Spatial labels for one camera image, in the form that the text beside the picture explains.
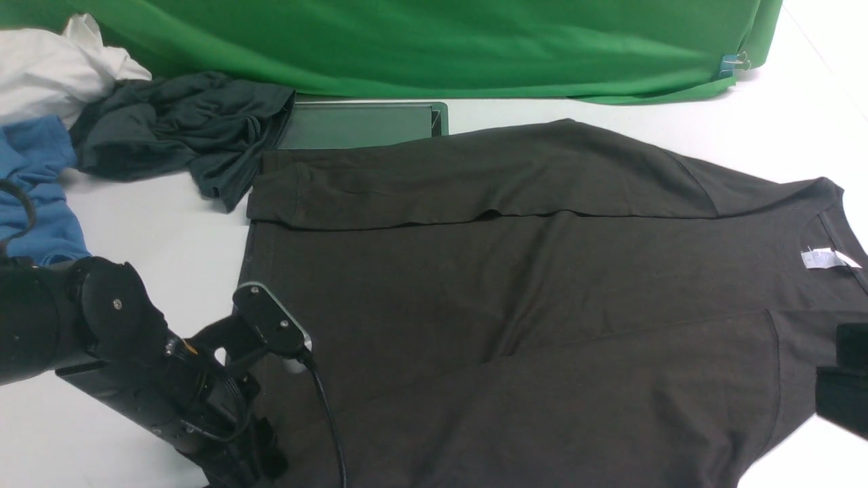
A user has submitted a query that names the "blue binder clip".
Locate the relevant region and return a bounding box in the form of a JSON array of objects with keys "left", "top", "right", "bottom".
[{"left": 718, "top": 52, "right": 751, "bottom": 79}]

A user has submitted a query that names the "green backdrop cloth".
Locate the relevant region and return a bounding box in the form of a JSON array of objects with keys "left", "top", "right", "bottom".
[{"left": 2, "top": 1, "right": 783, "bottom": 105}]

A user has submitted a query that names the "dark teal crumpled garment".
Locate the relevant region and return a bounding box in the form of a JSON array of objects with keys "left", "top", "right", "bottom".
[{"left": 69, "top": 71, "right": 296, "bottom": 212}]

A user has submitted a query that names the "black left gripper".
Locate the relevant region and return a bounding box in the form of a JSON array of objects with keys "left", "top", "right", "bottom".
[{"left": 57, "top": 319, "right": 288, "bottom": 487}]

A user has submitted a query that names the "gray recessed cable tray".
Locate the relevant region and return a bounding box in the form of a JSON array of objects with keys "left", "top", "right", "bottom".
[{"left": 274, "top": 102, "right": 449, "bottom": 150}]

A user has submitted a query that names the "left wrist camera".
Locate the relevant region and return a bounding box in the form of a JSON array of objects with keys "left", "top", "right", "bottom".
[{"left": 233, "top": 281, "right": 313, "bottom": 374}]

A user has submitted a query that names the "dark gray long-sleeve top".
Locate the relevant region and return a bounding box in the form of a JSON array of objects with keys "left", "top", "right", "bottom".
[{"left": 247, "top": 119, "right": 866, "bottom": 487}]

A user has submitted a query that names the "blue crumpled garment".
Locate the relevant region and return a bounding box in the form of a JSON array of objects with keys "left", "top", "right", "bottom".
[{"left": 1, "top": 115, "right": 90, "bottom": 266}]

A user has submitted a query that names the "white crumpled garment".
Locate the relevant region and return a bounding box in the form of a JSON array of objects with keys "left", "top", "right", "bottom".
[{"left": 1, "top": 14, "right": 152, "bottom": 129}]

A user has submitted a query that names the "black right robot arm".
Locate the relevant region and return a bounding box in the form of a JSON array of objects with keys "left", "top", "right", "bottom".
[{"left": 815, "top": 323, "right": 867, "bottom": 441}]

